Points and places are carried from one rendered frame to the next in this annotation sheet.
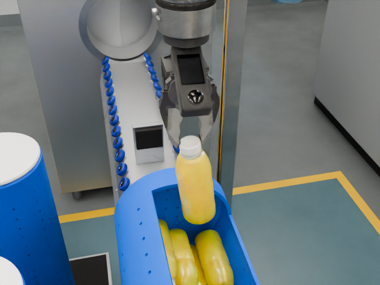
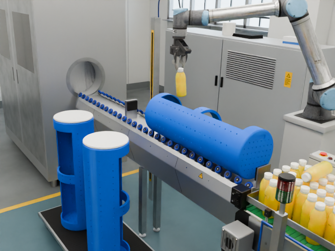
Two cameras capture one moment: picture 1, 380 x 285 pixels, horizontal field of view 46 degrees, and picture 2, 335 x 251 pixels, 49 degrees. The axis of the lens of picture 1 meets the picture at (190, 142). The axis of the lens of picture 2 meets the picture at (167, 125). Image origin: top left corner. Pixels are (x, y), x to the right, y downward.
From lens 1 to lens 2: 1.81 m
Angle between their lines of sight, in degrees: 27
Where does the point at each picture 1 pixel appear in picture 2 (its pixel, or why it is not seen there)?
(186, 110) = (187, 51)
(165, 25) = (177, 33)
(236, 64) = (157, 77)
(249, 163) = not seen: hidden behind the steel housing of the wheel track
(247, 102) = not seen: hidden behind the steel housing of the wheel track
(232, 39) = (155, 66)
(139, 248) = (166, 107)
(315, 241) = not seen: hidden behind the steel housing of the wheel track
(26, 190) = (91, 126)
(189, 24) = (183, 32)
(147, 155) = (130, 114)
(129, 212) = (156, 104)
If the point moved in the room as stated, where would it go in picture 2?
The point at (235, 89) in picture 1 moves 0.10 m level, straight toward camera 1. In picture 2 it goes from (157, 88) to (160, 91)
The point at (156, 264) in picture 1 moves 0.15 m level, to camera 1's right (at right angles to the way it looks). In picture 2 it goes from (176, 105) to (197, 103)
